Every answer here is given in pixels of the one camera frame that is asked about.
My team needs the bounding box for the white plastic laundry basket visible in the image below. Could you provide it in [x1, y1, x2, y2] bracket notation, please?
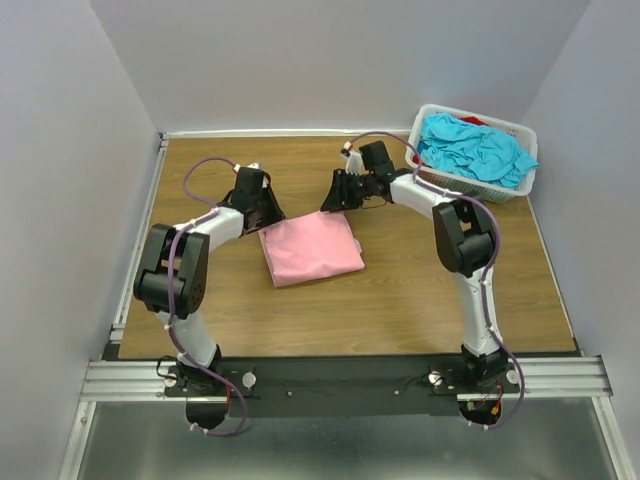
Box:
[405, 104, 539, 203]

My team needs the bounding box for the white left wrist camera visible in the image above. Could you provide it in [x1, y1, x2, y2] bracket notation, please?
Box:
[233, 162, 264, 174]

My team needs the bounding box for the red t shirt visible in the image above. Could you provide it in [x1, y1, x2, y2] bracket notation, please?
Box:
[417, 113, 487, 167]

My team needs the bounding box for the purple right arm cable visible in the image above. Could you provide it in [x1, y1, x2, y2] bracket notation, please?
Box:
[347, 131, 526, 431]

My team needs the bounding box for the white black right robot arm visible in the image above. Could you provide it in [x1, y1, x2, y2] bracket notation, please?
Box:
[321, 141, 509, 392]

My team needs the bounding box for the turquoise t shirt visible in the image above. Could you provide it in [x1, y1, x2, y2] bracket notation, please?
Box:
[417, 113, 539, 189]

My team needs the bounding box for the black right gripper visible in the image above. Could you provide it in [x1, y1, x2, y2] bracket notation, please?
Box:
[318, 169, 373, 213]

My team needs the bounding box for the aluminium front frame rail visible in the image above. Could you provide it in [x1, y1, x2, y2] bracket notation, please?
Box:
[80, 357, 613, 402]

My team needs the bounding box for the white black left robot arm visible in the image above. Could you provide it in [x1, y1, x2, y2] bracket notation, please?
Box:
[133, 163, 285, 395]

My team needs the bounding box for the pink t shirt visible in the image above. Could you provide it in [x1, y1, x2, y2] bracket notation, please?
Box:
[259, 211, 365, 288]

